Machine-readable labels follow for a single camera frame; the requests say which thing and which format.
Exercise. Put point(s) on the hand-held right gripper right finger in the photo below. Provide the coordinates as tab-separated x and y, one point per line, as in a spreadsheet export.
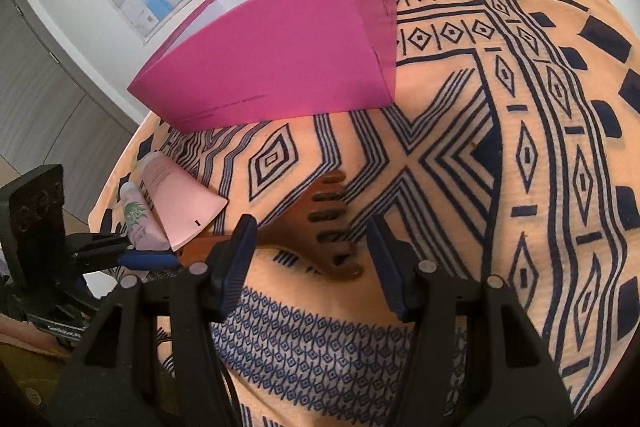
392	272

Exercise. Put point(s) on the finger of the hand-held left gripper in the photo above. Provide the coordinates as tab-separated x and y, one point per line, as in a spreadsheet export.
145	261
97	243

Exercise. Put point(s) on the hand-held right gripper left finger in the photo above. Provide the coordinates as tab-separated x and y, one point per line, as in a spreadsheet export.
235	272

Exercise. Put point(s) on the pink leaf print tube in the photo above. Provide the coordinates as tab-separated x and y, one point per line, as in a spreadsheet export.
137	217

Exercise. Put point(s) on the plain pink tube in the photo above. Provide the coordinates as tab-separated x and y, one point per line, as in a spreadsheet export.
175	197

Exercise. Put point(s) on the brown wooden comb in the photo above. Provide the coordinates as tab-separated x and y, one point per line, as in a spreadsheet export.
325	227

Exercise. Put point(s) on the pink cardboard box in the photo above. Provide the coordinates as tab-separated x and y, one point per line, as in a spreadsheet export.
280	62

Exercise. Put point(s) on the orange patterned blanket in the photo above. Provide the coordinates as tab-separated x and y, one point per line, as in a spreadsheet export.
500	157

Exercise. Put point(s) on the grey wardrobe door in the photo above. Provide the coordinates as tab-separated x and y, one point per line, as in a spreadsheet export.
45	92

